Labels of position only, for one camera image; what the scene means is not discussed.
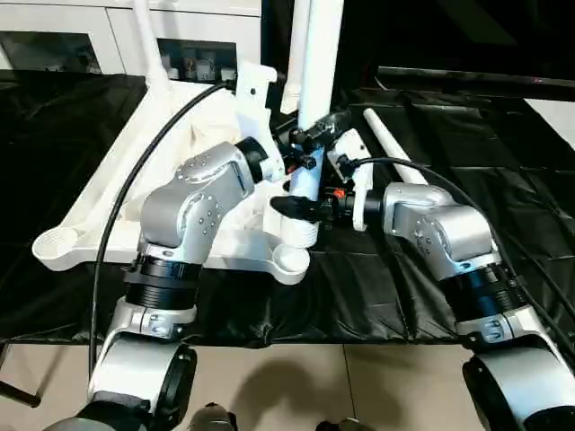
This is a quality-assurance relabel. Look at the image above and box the white plastic table leg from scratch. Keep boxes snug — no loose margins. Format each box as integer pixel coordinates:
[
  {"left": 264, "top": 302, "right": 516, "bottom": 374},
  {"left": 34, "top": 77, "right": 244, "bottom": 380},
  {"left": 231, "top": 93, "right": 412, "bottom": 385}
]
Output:
[
  {"left": 131, "top": 0, "right": 175, "bottom": 104},
  {"left": 280, "top": 0, "right": 346, "bottom": 249},
  {"left": 279, "top": 0, "right": 312, "bottom": 116},
  {"left": 362, "top": 107, "right": 430, "bottom": 186}
]

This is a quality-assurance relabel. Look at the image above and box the white plastic stool seat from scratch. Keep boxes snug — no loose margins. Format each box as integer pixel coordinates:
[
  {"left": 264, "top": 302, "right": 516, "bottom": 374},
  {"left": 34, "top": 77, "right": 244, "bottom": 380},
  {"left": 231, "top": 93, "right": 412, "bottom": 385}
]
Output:
[{"left": 31, "top": 74, "right": 312, "bottom": 286}]

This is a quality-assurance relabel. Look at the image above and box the black work mat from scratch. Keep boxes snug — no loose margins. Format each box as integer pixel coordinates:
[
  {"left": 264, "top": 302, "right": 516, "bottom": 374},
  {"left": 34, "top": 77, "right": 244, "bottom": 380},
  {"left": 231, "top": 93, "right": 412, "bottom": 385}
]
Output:
[{"left": 0, "top": 69, "right": 575, "bottom": 347}]

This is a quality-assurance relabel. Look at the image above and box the dark rounded object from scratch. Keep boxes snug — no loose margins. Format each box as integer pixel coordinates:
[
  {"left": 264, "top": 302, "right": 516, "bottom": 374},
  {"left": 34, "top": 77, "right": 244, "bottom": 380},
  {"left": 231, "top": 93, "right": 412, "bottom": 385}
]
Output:
[
  {"left": 190, "top": 402, "right": 238, "bottom": 431},
  {"left": 316, "top": 417, "right": 361, "bottom": 431}
]

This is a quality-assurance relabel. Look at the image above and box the white flat sheet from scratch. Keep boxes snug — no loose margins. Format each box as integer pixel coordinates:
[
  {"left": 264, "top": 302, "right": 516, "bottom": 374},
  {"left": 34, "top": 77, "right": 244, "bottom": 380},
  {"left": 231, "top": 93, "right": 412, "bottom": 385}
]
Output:
[{"left": 523, "top": 97, "right": 575, "bottom": 153}]

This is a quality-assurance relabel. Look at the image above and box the white cabinet with glass doors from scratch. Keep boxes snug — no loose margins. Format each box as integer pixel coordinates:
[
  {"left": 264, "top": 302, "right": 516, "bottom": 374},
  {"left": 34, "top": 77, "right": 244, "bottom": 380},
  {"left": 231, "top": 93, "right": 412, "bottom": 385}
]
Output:
[{"left": 0, "top": 0, "right": 264, "bottom": 83}]

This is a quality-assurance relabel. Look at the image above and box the black tripod stand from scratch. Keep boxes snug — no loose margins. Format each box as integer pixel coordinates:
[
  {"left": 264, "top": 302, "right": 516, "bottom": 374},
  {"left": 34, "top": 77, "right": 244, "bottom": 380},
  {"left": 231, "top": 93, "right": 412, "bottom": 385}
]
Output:
[{"left": 0, "top": 345, "right": 42, "bottom": 408}]

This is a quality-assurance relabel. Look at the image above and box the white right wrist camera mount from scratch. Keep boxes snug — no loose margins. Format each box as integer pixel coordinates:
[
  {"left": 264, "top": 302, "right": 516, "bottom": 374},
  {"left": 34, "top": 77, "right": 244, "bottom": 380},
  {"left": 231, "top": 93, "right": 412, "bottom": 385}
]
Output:
[{"left": 326, "top": 128, "right": 375, "bottom": 233}]

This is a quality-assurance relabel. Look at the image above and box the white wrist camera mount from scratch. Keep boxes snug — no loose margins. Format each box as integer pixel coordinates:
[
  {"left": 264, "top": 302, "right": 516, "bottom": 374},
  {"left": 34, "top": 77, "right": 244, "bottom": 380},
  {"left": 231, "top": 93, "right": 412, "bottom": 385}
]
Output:
[
  {"left": 233, "top": 60, "right": 288, "bottom": 183},
  {"left": 326, "top": 128, "right": 375, "bottom": 233}
]

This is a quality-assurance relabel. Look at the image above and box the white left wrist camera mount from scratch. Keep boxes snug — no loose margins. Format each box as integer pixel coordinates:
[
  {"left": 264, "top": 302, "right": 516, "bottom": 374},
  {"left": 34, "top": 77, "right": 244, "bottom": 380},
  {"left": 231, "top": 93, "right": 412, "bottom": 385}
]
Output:
[{"left": 233, "top": 60, "right": 288, "bottom": 183}]

